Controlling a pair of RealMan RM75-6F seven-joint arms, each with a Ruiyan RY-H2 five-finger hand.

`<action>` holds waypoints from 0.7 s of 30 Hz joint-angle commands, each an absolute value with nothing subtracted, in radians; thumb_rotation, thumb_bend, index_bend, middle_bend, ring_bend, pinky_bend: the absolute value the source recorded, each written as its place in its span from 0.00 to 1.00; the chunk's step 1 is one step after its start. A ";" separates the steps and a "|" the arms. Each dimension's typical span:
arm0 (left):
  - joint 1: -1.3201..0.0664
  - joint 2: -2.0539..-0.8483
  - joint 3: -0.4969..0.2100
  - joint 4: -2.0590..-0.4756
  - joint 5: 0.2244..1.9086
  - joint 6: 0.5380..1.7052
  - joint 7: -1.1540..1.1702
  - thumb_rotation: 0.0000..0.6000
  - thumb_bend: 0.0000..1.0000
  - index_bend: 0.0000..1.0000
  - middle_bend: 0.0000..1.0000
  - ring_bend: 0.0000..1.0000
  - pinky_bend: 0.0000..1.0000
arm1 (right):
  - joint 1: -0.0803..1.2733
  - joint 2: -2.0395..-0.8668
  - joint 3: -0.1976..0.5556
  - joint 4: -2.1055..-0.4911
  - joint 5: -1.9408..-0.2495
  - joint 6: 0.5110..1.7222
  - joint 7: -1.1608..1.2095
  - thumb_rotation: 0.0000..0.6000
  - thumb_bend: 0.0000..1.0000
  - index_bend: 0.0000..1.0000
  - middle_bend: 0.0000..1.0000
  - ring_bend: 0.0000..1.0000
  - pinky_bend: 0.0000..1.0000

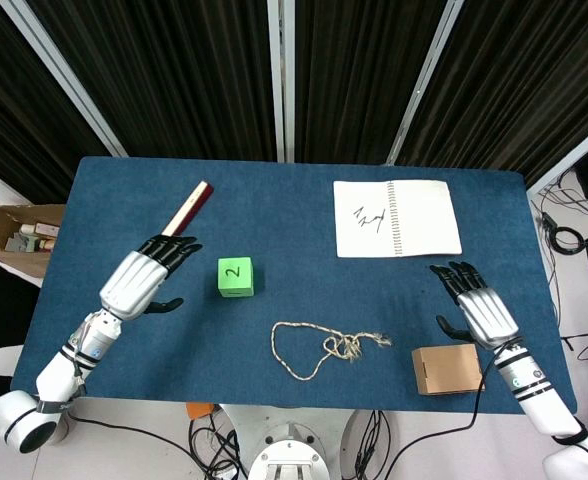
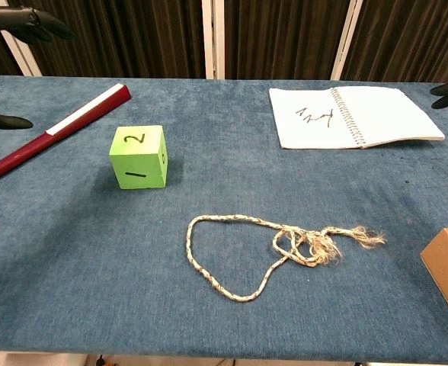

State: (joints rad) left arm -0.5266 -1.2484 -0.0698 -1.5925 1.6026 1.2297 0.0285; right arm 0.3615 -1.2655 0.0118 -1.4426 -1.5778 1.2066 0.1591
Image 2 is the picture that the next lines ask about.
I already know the blue table cloth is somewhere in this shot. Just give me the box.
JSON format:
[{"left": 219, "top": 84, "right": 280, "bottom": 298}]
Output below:
[{"left": 0, "top": 75, "right": 448, "bottom": 361}]

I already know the red and white folded fan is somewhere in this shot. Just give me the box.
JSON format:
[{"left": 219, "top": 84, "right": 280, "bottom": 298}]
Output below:
[{"left": 0, "top": 83, "right": 133, "bottom": 187}]

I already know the white spiral notebook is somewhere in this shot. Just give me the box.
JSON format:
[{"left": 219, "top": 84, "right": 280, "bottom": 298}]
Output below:
[{"left": 268, "top": 85, "right": 446, "bottom": 150}]

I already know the white frame post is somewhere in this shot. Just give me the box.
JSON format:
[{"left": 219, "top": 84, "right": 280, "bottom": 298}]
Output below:
[
  {"left": 201, "top": 0, "right": 226, "bottom": 80},
  {"left": 0, "top": 28, "right": 43, "bottom": 77},
  {"left": 330, "top": 0, "right": 364, "bottom": 81}
]

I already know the dark pleated curtain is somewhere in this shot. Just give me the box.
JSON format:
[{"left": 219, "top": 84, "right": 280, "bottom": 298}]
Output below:
[{"left": 0, "top": 0, "right": 448, "bottom": 84}]

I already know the frayed beige rope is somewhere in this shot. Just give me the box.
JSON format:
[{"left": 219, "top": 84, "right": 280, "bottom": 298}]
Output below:
[{"left": 186, "top": 213, "right": 387, "bottom": 303}]

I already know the green numbered cube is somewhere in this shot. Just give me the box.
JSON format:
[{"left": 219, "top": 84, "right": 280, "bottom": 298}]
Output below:
[{"left": 108, "top": 124, "right": 170, "bottom": 191}]

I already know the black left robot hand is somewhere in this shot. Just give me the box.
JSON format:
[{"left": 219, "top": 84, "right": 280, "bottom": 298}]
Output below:
[{"left": 0, "top": 4, "right": 77, "bottom": 130}]

